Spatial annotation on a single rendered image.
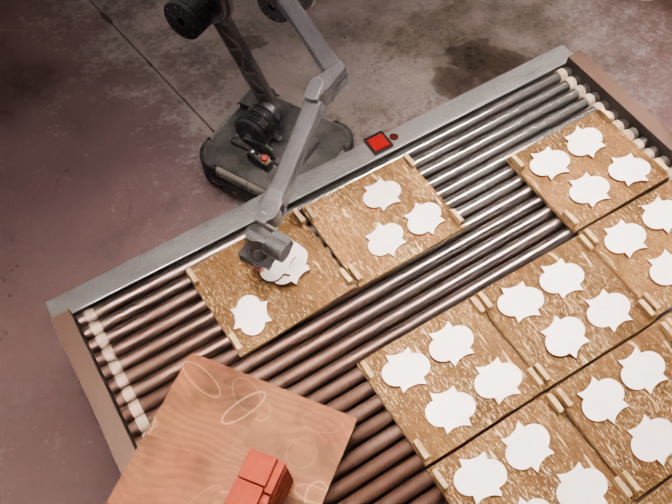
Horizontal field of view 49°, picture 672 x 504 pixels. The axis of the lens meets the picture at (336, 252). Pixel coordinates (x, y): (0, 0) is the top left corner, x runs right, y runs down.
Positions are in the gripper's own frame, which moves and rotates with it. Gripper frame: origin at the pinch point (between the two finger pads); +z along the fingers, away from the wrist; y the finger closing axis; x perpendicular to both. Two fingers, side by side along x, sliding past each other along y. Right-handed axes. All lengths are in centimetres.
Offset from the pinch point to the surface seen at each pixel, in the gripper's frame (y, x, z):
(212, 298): 13.4, 9.5, 14.1
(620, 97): -72, -125, 9
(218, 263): 18.5, -1.8, 13.9
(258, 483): -35, 56, -18
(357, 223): -13.4, -35.3, 12.9
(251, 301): 1.9, 5.2, 12.9
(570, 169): -67, -87, 11
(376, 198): -14.7, -46.3, 11.7
